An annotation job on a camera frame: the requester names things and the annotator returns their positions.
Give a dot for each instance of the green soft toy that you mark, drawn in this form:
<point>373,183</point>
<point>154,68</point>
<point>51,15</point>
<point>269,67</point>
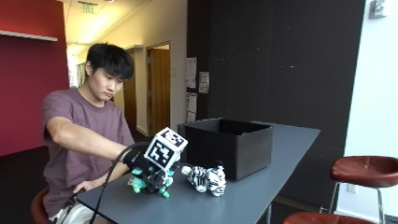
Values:
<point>136,185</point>

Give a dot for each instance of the white marker cube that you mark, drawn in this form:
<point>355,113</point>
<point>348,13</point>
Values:
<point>166,148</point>

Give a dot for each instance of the zebra soft toy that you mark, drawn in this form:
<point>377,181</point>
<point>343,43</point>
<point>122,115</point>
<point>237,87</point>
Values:
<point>207,180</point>

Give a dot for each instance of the black storage box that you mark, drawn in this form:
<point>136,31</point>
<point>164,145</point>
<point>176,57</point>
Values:
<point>236,152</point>

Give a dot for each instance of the the person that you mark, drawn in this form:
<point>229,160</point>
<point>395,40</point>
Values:
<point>79,124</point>

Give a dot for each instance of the brown wooden door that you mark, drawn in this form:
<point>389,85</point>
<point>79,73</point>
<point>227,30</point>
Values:
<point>160,90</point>
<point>131,93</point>

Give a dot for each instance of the red leather bar stool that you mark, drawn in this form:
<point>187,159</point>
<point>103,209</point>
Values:
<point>328,218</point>
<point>365,171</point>
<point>39,207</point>

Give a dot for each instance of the green exit sign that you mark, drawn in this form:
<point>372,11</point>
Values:
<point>87,7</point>

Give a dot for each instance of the white wall paper notice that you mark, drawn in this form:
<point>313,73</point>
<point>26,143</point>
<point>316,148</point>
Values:
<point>191,107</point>
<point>191,72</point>
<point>204,82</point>

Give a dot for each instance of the white wall outlet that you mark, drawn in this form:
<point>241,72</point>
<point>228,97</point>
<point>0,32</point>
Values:
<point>352,188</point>

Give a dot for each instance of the grey wall device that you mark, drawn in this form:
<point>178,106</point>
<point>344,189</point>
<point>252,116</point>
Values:
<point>377,8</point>

